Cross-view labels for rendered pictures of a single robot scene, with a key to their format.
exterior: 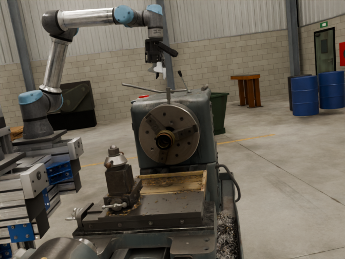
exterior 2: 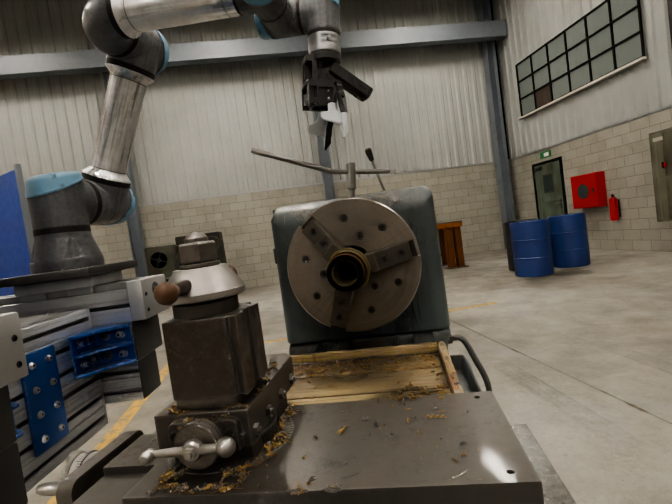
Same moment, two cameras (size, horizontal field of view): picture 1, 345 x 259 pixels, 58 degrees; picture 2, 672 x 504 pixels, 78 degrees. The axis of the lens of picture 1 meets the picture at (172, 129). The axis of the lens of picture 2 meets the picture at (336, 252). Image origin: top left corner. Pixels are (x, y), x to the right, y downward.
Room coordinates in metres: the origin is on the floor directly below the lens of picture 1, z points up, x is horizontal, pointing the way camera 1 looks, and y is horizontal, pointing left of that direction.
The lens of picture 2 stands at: (0.60, 0.08, 1.17)
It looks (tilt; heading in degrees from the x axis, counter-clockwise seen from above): 3 degrees down; 359
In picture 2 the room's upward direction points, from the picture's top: 8 degrees counter-clockwise
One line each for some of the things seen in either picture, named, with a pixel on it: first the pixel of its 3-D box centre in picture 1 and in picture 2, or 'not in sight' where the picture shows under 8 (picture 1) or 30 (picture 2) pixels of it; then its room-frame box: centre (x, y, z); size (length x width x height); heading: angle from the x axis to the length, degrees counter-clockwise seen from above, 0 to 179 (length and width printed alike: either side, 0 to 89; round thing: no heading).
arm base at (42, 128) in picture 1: (36, 126); (65, 248); (1.61, 0.70, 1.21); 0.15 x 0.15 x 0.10
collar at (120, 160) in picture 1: (115, 159); (202, 282); (1.01, 0.20, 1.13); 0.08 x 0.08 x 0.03
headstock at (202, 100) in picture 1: (177, 124); (362, 258); (2.01, -0.04, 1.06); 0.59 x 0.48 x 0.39; 170
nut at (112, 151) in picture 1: (113, 150); (197, 249); (1.01, 0.20, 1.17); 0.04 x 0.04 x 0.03
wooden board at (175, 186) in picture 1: (166, 187); (354, 383); (1.34, 0.06, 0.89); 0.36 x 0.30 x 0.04; 80
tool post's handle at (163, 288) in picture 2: (109, 164); (174, 291); (0.96, 0.21, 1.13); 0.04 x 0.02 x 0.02; 170
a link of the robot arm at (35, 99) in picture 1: (33, 104); (59, 200); (1.61, 0.69, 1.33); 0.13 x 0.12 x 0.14; 166
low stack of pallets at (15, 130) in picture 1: (18, 136); not in sight; (8.63, 4.30, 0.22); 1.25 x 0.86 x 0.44; 10
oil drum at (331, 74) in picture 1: (331, 90); (568, 240); (7.72, -4.07, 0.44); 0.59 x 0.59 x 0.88
